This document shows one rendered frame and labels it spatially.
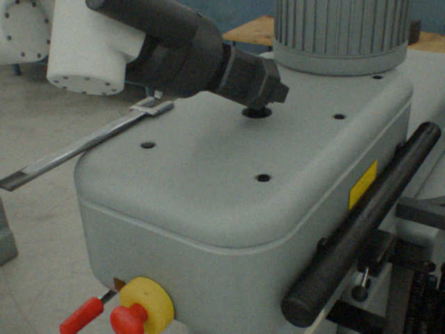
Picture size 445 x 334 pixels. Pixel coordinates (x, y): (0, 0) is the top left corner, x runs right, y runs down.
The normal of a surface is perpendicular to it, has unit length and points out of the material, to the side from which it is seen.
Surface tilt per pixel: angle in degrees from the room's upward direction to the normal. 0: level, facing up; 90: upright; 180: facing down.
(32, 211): 0
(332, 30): 90
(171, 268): 90
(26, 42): 79
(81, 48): 54
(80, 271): 0
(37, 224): 0
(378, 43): 90
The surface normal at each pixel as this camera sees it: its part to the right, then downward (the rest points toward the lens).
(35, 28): 0.89, 0.00
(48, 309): -0.04, -0.88
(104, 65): 0.62, -0.05
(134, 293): -0.55, 0.42
